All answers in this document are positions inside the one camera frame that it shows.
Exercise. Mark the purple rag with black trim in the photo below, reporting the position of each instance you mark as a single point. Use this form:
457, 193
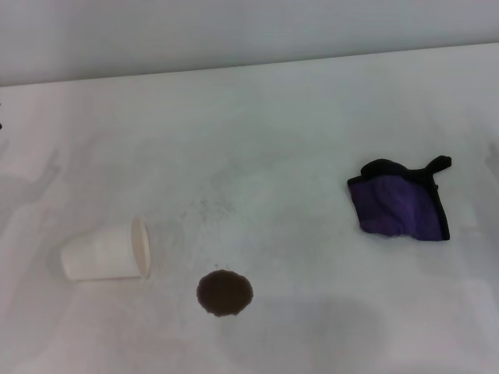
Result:
393, 208

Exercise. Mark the white paper cup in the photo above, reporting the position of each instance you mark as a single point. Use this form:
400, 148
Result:
101, 253

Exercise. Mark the black water stain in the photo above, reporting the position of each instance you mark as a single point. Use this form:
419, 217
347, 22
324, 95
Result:
224, 293

